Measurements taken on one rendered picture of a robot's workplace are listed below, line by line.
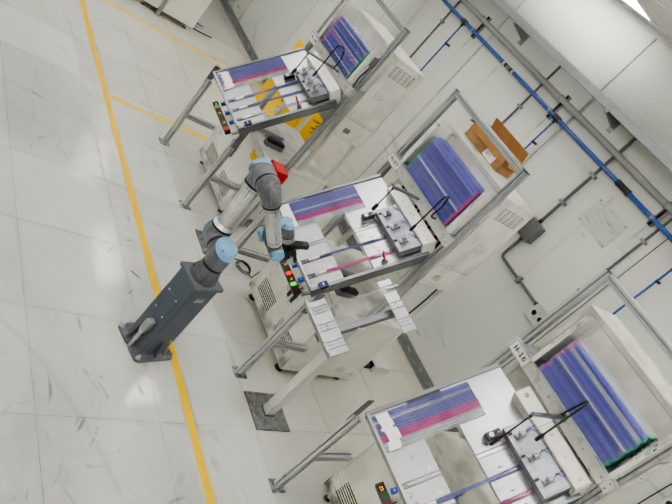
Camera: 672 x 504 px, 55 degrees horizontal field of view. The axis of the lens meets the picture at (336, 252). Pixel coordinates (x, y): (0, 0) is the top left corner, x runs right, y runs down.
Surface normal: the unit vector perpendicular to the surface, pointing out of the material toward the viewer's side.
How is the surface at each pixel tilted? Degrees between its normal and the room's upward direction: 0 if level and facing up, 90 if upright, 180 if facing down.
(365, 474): 90
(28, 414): 0
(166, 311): 90
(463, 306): 90
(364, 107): 90
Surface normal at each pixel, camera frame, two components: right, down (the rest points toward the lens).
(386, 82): 0.36, 0.72
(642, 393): -0.68, -0.24
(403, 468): -0.01, -0.63
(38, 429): 0.64, -0.66
